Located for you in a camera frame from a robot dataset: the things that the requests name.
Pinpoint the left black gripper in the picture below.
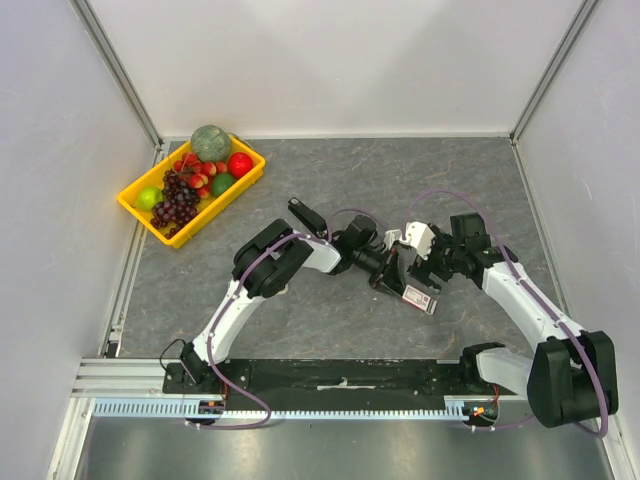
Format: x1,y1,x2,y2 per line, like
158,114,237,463
353,246,407,303

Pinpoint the slotted cable duct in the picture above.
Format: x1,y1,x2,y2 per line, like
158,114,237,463
93,398,489,421

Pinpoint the yellow plastic tray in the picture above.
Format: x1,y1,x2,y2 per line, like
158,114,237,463
117,138,266,249

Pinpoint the white black stapler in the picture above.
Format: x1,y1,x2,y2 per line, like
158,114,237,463
276,283,289,295

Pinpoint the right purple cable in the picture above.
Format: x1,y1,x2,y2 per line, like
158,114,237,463
399,188,611,440

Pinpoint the light green lime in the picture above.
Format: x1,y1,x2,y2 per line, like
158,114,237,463
134,186,164,212

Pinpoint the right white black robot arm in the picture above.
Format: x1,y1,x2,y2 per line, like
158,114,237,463
400,213,619,437

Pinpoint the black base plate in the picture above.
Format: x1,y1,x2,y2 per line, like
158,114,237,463
162,357,521,412

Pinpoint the red apple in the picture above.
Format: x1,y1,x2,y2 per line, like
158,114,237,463
227,152,254,179

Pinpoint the dark green lime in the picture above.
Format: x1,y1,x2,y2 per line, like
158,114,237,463
211,173,236,198

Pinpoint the purple grape bunch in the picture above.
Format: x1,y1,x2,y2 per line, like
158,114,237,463
150,170,200,239

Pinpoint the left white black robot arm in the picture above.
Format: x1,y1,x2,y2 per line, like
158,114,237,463
163,214,406,394

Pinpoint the red white staple box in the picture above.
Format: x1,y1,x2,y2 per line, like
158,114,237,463
402,285,437,315

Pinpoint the red peach cluster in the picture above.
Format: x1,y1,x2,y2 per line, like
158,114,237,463
172,152,227,199

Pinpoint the green melon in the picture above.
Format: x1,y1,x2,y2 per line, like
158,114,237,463
190,125,231,162

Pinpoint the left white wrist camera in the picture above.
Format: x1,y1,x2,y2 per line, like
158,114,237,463
384,229,408,249

